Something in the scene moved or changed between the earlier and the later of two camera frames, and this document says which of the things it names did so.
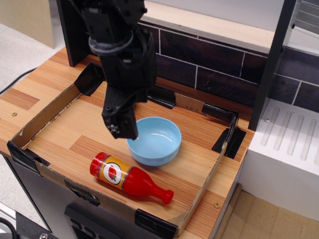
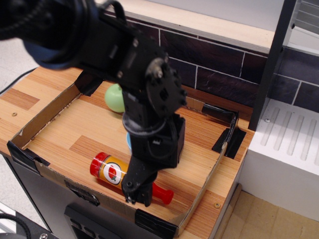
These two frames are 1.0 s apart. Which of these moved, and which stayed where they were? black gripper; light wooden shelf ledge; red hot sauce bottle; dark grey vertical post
Moved: black gripper
Stayed: dark grey vertical post; red hot sauce bottle; light wooden shelf ledge
